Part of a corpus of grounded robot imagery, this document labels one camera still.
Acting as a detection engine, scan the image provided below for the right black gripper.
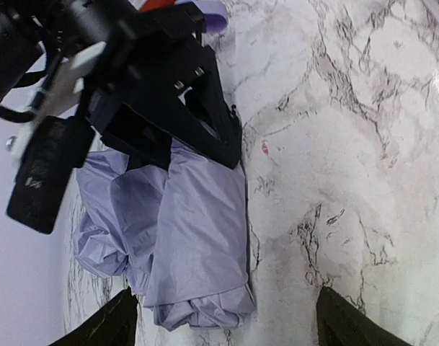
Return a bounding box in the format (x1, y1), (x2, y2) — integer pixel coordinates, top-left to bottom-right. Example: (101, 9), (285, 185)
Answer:
(85, 2), (241, 169)

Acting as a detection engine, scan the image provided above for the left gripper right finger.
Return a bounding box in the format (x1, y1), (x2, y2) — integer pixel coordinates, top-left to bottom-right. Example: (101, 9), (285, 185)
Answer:
(316, 287), (409, 346)

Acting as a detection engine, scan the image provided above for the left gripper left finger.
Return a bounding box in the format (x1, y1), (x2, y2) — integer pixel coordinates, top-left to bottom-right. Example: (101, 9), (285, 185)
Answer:
(50, 288), (138, 346)

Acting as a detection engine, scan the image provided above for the lilac folding umbrella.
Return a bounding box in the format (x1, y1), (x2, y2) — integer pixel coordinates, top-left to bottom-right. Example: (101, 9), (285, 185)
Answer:
(73, 0), (258, 332)

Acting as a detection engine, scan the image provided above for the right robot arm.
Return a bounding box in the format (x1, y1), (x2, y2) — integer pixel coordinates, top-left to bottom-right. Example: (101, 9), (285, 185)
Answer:
(0, 1), (241, 169)

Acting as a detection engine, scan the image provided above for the orange white bowl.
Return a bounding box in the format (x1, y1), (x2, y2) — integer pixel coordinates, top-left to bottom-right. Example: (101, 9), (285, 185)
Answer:
(139, 0), (176, 12)

